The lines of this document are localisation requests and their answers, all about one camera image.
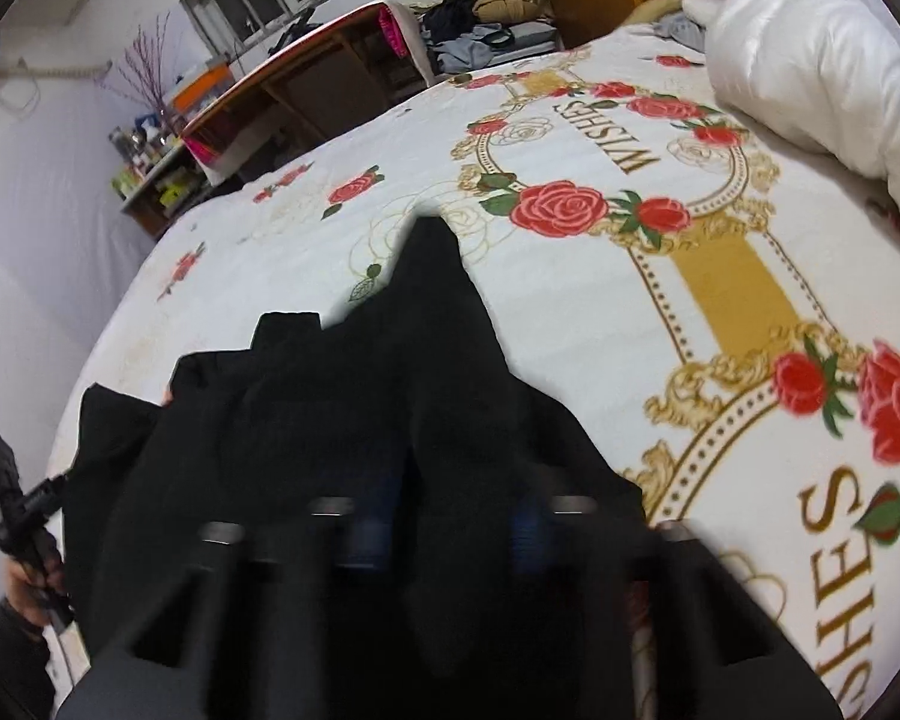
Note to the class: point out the wooden desk with shelves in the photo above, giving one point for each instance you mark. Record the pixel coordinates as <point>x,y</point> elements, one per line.
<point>307,82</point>

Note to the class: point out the wooden shelf unit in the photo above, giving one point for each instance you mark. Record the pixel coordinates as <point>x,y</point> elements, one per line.
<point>165,202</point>

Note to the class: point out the person's left forearm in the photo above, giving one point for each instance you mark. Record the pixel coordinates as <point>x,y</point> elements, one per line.
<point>15,667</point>

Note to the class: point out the white duvet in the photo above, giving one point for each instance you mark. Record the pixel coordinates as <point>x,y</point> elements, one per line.
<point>817,52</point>

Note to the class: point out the black coat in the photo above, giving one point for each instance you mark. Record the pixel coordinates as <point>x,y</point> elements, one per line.
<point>435,390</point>

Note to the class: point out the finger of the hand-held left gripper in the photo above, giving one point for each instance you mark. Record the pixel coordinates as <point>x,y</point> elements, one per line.
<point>4,480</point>

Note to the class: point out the group of bottles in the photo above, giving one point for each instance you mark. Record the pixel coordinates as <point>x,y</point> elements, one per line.
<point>139,157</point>

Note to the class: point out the orange storage box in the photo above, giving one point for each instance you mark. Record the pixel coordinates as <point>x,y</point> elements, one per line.
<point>202,86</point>

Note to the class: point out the vase with pink branches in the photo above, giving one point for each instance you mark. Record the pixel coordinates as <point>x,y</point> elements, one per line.
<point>146,67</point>

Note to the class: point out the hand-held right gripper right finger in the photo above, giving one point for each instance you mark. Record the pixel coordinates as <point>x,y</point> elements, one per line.
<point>529,532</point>

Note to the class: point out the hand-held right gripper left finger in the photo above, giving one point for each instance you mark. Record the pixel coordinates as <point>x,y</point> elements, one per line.
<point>371,532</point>

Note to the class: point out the grey garment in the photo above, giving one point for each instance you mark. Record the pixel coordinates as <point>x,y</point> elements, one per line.
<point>682,28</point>

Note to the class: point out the person's left hand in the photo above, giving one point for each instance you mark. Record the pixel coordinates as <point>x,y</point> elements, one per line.
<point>30,604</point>

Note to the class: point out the pile of clothes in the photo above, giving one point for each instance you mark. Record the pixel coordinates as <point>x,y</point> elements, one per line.
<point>480,37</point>

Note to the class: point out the bed with floral sheet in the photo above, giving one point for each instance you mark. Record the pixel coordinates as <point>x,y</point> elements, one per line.
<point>570,315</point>

